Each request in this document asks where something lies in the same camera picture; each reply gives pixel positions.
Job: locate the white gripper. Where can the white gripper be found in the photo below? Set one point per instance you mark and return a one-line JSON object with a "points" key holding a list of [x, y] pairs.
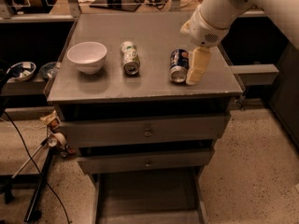
{"points": [[202, 32]]}

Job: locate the blue pepsi can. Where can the blue pepsi can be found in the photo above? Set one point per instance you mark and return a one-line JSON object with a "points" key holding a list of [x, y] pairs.
{"points": [[179, 65]]}

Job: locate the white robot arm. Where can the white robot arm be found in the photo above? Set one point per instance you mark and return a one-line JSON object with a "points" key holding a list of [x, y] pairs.
{"points": [[212, 19]]}

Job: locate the green white soda can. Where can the green white soda can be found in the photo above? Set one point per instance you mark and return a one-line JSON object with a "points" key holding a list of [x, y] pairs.
{"points": [[129, 58]]}

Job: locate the grey top drawer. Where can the grey top drawer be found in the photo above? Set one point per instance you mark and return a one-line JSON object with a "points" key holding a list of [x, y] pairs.
{"points": [[116, 132]]}

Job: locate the grey drawer cabinet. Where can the grey drawer cabinet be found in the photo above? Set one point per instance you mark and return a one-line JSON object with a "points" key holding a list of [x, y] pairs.
{"points": [[111, 94]]}

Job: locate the open grey bottom drawer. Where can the open grey bottom drawer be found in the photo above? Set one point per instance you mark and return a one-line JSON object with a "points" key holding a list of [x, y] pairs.
{"points": [[165, 196]]}

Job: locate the grey middle drawer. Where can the grey middle drawer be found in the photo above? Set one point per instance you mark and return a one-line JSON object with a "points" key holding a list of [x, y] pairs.
{"points": [[145, 161]]}

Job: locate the grey side shelf beam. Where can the grey side shelf beam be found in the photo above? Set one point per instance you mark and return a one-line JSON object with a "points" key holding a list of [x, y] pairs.
{"points": [[255, 74]]}

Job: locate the black monitor stand base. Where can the black monitor stand base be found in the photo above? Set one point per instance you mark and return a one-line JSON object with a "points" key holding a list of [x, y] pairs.
{"points": [[120, 5]]}

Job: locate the white ceramic bowl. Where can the white ceramic bowl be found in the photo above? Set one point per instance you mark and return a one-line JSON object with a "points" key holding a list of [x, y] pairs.
{"points": [[88, 57]]}

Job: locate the dark glass bowl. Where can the dark glass bowl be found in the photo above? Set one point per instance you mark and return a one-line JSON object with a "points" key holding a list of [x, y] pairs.
{"points": [[49, 70]]}

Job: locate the crumpled snack bag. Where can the crumpled snack bag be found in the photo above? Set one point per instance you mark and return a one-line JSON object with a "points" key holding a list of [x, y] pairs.
{"points": [[51, 120]]}

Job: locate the roll of tape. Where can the roll of tape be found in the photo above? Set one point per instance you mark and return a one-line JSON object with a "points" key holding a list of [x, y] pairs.
{"points": [[57, 140]]}

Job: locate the white bowl with items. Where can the white bowl with items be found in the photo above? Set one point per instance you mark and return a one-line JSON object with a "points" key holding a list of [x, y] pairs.
{"points": [[22, 71]]}

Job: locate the black stand leg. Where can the black stand leg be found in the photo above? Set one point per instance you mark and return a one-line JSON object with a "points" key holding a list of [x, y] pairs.
{"points": [[33, 214]]}

